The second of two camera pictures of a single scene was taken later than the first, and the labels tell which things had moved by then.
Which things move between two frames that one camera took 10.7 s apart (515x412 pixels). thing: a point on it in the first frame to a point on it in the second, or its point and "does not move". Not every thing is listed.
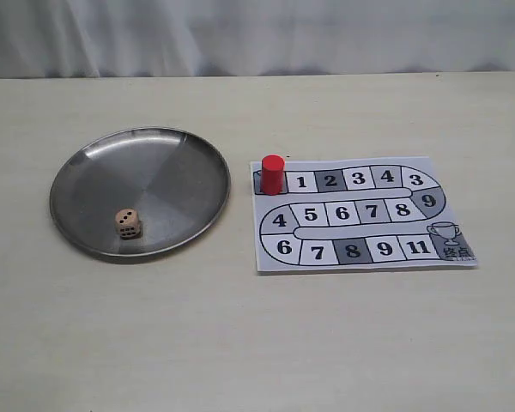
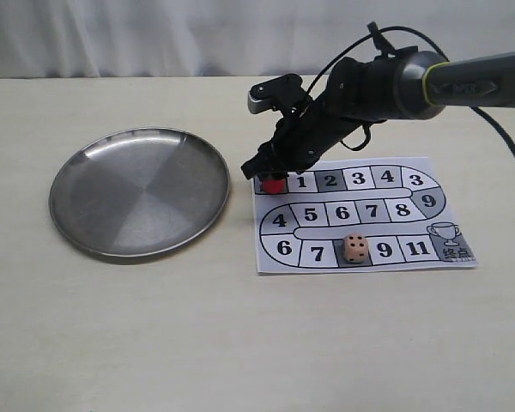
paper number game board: (356, 214) does not move
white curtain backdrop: (122, 39) does not move
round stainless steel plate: (178, 184) does not move
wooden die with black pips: (127, 224) to (355, 248)
